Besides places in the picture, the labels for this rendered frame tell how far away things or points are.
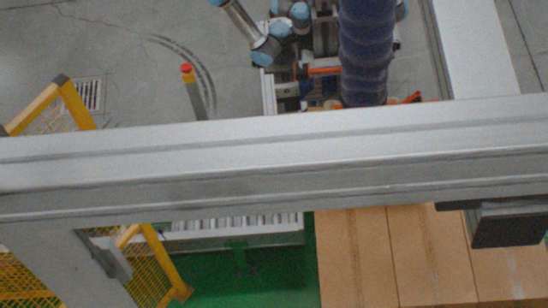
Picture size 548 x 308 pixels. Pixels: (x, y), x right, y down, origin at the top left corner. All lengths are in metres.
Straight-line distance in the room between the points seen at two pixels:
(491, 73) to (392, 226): 2.69
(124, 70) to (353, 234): 2.45
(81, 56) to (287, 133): 4.78
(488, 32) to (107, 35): 4.68
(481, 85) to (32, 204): 0.67
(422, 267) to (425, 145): 2.85
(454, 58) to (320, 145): 0.37
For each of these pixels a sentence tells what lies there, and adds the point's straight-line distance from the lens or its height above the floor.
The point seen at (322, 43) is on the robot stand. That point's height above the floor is 1.00.
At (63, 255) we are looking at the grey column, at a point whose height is 2.04.
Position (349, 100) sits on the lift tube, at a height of 1.36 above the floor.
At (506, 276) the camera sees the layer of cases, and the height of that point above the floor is 0.54.
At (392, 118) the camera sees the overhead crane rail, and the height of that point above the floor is 3.21.
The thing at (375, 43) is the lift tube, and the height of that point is 1.78.
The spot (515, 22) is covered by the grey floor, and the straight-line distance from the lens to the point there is 5.46.
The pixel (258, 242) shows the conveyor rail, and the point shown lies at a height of 0.47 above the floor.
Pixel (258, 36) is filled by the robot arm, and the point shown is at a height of 1.32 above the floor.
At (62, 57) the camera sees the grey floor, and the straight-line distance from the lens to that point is 5.60.
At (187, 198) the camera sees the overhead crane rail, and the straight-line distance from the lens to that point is 0.85.
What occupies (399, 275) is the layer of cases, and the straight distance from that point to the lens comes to 3.61.
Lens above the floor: 3.88
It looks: 57 degrees down
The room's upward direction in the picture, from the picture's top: 10 degrees counter-clockwise
